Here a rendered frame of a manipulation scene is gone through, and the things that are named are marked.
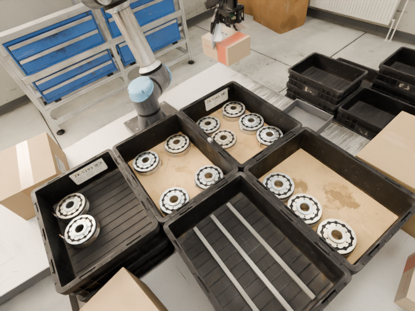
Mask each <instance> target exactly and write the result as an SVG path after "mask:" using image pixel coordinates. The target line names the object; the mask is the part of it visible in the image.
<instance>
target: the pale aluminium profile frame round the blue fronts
mask: <svg viewBox="0 0 415 311"><path fill-rule="evenodd" d="M177 4H178V10H177V11H175V12H173V13H171V14H168V15H166V16H163V17H161V18H159V19H157V20H154V21H152V22H150V23H147V24H146V25H143V26H141V27H140V28H141V30H142V32H145V31H148V30H150V29H152V28H154V27H156V26H159V25H161V24H163V23H166V22H168V21H169V20H172V19H174V18H176V17H179V16H180V20H181V23H182V26H181V27H179V30H182V29H183V35H182V34H180V36H181V40H180V41H176V42H174V43H172V44H169V46H167V47H165V48H163V49H161V50H159V51H157V52H155V53H153V54H154V56H155V58H157V57H159V56H161V55H163V54H165V53H167V52H169V51H171V50H173V49H178V50H179V51H182V52H183V53H184V54H182V55H180V56H178V57H176V58H174V59H172V60H170V61H168V62H166V63H164V64H165V66H168V67H170V66H171V65H174V64H175V63H177V62H179V61H181V60H183V59H185V58H187V57H188V59H190V61H188V64H194V61H193V60H192V59H193V57H192V53H191V46H190V40H189V36H188V30H187V23H186V19H185V13H184V8H183V2H182V0H177ZM93 11H94V13H95V16H96V18H97V20H96V23H97V24H98V23H99V24H100V27H101V29H102V31H103V33H104V36H105V38H106V42H105V43H102V44H100V45H97V46H95V47H93V48H91V49H88V50H86V51H83V52H81V53H79V54H77V55H75V56H72V57H69V58H68V59H66V60H63V61H61V62H58V63H56V64H54V65H52V66H50V67H47V68H45V69H42V70H40V71H39V72H36V73H34V74H31V75H29V76H27V77H24V76H23V74H22V73H21V72H20V70H19V69H18V68H17V67H16V65H15V64H14V63H13V61H11V59H13V58H12V57H11V56H10V55H7V54H6V53H5V51H4V50H3V49H2V47H0V64H1V65H2V66H3V67H4V68H5V69H6V71H7V72H8V73H9V75H10V76H11V77H12V78H13V79H14V80H15V82H16V83H17V84H18V85H19V86H20V87H21V89H22V90H23V91H24V93H25V94H26V95H27V96H28V97H29V98H30V100H31V101H32V102H33V103H34V105H35V106H36V107H37V108H38V109H39V111H40V112H41V113H42V114H43V115H44V116H45V118H46V119H47V120H48V122H49V123H50V124H51V125H52V126H53V127H54V129H55V130H56V131H57V133H56V134H57V135H62V134H64V132H65V130H63V129H60V128H59V126H58V125H59V124H61V123H62V122H64V121H66V120H68V119H70V118H72V117H74V116H76V115H78V114H80V113H82V112H84V111H86V110H87V109H89V108H91V107H93V106H95V105H97V104H99V103H100V102H103V101H105V100H106V99H109V98H110V97H112V96H114V95H116V94H118V93H120V92H122V91H124V90H125V89H127V88H128V86H129V84H130V83H131V81H133V80H129V79H128V73H129V71H131V70H133V69H134V68H137V67H139V65H138V62H137V61H136V62H132V63H131V64H130V65H128V66H126V67H123V65H122V63H121V60H120V59H121V58H120V55H118V53H117V51H116V48H115V46H116V44H119V43H121V42H123V41H125V39H124V37H123V36H122V35H120V36H118V37H116V38H113V39H111V36H110V34H109V32H108V29H107V27H106V24H105V23H104V21H105V19H104V17H102V15H101V13H100V11H99V9H93ZM183 44H185V45H186V48H184V47H182V46H181V45H183ZM107 48H108V49H111V52H112V54H113V56H114V57H113V60H114V63H115V65H116V67H117V70H118V71H114V72H112V73H110V74H108V75H107V76H106V77H104V78H102V79H100V80H98V81H96V82H94V83H92V84H90V85H88V86H85V87H83V88H81V89H79V90H77V91H75V92H73V93H71V94H69V95H67V96H65V97H63V98H59V99H56V100H55V102H52V103H50V104H48V105H46V104H47V102H46V101H44V102H43V100H42V98H40V97H41V96H42V95H41V94H40V93H39V92H38V91H37V90H34V88H33V84H32V82H34V81H36V80H39V79H40V78H43V77H45V76H47V75H50V74H52V73H54V72H56V71H58V70H60V69H63V68H65V67H67V66H70V65H72V64H74V63H76V62H78V61H81V60H83V59H85V58H87V57H89V56H92V55H94V54H96V53H99V52H101V51H103V50H105V49H107ZM115 78H118V79H119V80H120V81H121V82H122V83H123V85H122V86H120V87H118V88H116V89H114V90H112V91H110V92H108V93H106V94H104V95H102V96H100V97H98V98H96V99H95V100H93V101H91V102H89V103H87V104H85V105H83V106H81V107H79V108H77V109H75V110H73V111H71V112H69V113H68V114H65V115H63V116H61V117H59V118H53V117H52V116H51V114H50V112H51V110H53V109H55V108H56V107H59V106H61V105H63V104H65V103H66V102H69V101H71V100H73V99H75V98H76V97H79V96H81V95H82V94H85V93H87V92H89V91H91V90H92V89H95V88H97V87H99V86H101V85H103V84H105V83H107V82H108V81H111V80H113V79H115Z"/></svg>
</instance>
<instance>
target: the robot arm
mask: <svg viewBox="0 0 415 311"><path fill-rule="evenodd" d="M80 1H81V2H82V3H83V4H84V5H85V6H86V7H89V8H90V9H100V8H103V9H104V10H105V12H108V13H110V14H111V15H112V17H113V19H114V21H115V23H116V24H117V26H118V28H119V30H120V32H121V34H122V36H123V37H124V39H125V41H126V42H127V44H128V46H129V48H130V50H131V52H132V54H133V55H134V57H135V59H136V61H137V62H138V65H139V66H140V70H139V73H140V75H141V77H138V78H137V79H134V80H133V81H131V83H130V84H129V86H128V93H129V96H130V99H131V100H132V102H133V105H134V107H135V110H136V112H137V114H138V126H139V127H140V130H143V129H145V128H146V127H148V126H150V125H152V124H154V123H156V122H157V121H159V120H161V119H163V118H164V117H166V116H167V115H166V113H165V112H164V111H163V110H162V109H161V107H160V104H159V101H158V99H159V98H160V96H161V95H162V94H163V92H164V91H165V90H166V89H167V88H168V87H169V85H170V83H171V81H172V74H171V71H170V69H169V68H168V66H165V64H162V63H161V61H160V60H157V59H156V58H155V56H154V54H153V52H152V50H151V48H150V46H149V44H148V42H147V40H146V38H145V36H144V34H143V32H142V30H141V28H140V26H139V24H138V21H137V19H136V17H135V15H134V13H133V11H132V9H131V7H130V0H80ZM204 4H205V6H206V9H207V10H208V9H212V8H215V6H216V5H217V6H216V9H215V13H214V16H213V18H212V20H211V32H210V34H211V46H212V49H214V48H215V45H216V42H221V41H222V40H223V35H222V33H221V30H222V24H220V23H224V24H225V25H226V27H229V28H231V25H233V27H234V29H235V30H236V31H239V32H241V29H246V27H245V26H244V25H243V24H242V23H241V21H244V20H245V19H244V5H242V4H239V3H238V0H207V1H206V2H205V3H204ZM242 9H243V16H241V10H242ZM219 21H220V23H219Z"/></svg>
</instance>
